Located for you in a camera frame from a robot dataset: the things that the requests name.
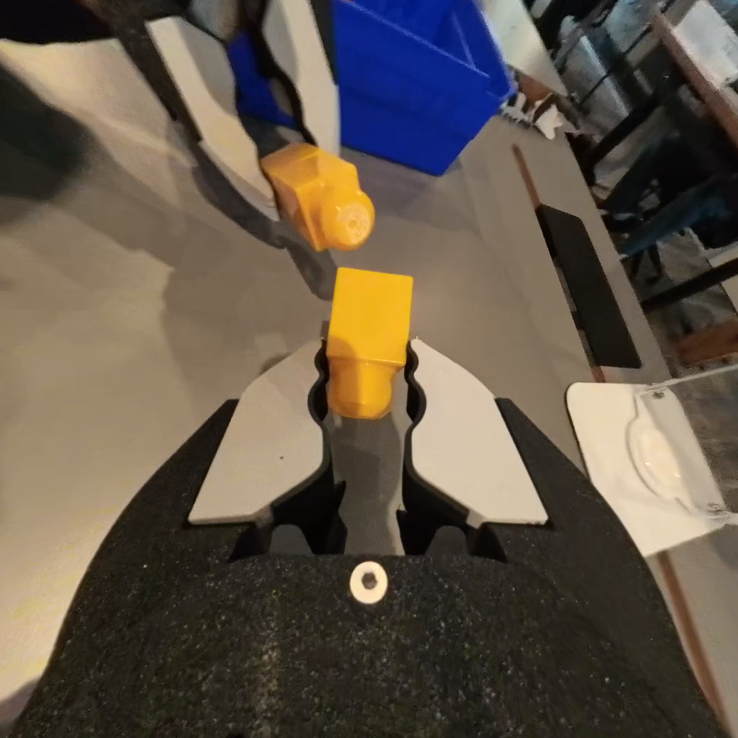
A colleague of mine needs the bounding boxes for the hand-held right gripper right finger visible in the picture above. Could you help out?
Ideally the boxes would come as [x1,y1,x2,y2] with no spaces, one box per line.
[402,338,549,525]

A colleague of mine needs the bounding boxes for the yellow mega block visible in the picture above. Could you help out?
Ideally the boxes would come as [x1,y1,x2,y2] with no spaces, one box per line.
[261,144,377,253]
[326,267,415,419]

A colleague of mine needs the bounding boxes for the white document stand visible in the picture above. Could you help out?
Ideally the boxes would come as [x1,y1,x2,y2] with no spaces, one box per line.
[566,363,738,557]

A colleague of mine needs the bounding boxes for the blue plastic bin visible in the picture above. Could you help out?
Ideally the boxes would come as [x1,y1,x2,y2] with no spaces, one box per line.
[228,0,518,176]

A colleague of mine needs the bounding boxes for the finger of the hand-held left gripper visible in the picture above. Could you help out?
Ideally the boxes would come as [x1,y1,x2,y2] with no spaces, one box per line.
[254,0,342,156]
[118,16,287,249]

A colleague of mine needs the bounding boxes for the black rectangular mat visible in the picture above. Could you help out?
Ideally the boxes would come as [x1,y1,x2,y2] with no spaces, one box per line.
[535,204,642,370]

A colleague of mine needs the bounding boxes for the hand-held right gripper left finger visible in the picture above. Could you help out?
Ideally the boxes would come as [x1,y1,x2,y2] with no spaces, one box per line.
[188,338,335,525]

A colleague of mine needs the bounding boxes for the dark office chair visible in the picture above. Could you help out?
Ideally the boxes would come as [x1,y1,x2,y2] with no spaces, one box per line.
[600,130,738,260]

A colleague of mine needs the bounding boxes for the wooden post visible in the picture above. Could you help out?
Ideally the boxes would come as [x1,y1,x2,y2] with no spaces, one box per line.
[676,320,738,365]

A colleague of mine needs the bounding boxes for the white plastic pieces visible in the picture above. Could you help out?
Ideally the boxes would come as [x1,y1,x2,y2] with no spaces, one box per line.
[507,75,577,139]

